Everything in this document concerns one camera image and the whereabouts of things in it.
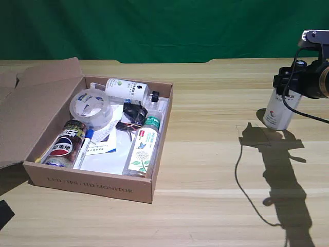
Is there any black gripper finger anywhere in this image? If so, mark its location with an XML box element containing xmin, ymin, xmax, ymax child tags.
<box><xmin>0</xmin><ymin>200</ymin><xmax>15</xmax><ymax>230</ymax></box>

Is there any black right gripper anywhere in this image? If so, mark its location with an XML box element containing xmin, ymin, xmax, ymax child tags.
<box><xmin>272</xmin><ymin>60</ymin><xmax>329</xmax><ymax>100</ymax></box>

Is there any white bottle black cap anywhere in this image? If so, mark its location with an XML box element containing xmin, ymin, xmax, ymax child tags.
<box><xmin>263</xmin><ymin>59</ymin><xmax>307</xmax><ymax>131</ymax></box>

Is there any brown cardboard box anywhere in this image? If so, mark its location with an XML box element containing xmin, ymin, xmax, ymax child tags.
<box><xmin>0</xmin><ymin>57</ymin><xmax>173</xmax><ymax>204</ymax></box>

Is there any clear bottle butterfly label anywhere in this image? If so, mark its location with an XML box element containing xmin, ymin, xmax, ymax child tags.
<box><xmin>122</xmin><ymin>109</ymin><xmax>165</xmax><ymax>178</ymax></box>

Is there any white labelled bottle green dot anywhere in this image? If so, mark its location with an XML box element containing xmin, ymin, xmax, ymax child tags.
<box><xmin>104</xmin><ymin>78</ymin><xmax>160</xmax><ymax>104</ymax></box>

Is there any yellow pencil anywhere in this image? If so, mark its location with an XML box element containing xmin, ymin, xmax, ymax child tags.
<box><xmin>34</xmin><ymin>153</ymin><xmax>51</xmax><ymax>164</ymax></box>

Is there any Pepsi drink can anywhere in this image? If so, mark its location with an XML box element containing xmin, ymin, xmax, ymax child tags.
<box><xmin>42</xmin><ymin>119</ymin><xmax>88</xmax><ymax>168</ymax></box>

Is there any white marker blue cap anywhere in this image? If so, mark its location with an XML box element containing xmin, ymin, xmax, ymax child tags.
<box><xmin>72</xmin><ymin>128</ymin><xmax>95</xmax><ymax>170</ymax></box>

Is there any white printed receipt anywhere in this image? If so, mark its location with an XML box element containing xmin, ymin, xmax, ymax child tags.
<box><xmin>90</xmin><ymin>120</ymin><xmax>117</xmax><ymax>145</ymax></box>

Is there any clear plastic bag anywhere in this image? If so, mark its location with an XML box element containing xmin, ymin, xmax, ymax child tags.
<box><xmin>142</xmin><ymin>96</ymin><xmax>169</xmax><ymax>117</ymax></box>

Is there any clear adhesive tape roll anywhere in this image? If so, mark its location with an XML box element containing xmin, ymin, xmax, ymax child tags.
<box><xmin>69</xmin><ymin>89</ymin><xmax>114</xmax><ymax>129</ymax></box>

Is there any green backdrop cloth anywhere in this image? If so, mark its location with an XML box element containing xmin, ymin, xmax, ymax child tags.
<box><xmin>0</xmin><ymin>0</ymin><xmax>329</xmax><ymax>64</ymax></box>

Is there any black camera cable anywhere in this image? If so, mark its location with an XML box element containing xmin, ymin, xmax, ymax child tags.
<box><xmin>281</xmin><ymin>47</ymin><xmax>329</xmax><ymax>124</ymax></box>

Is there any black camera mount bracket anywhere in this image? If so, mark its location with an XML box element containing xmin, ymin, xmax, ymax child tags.
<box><xmin>298</xmin><ymin>32</ymin><xmax>329</xmax><ymax>62</ymax></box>

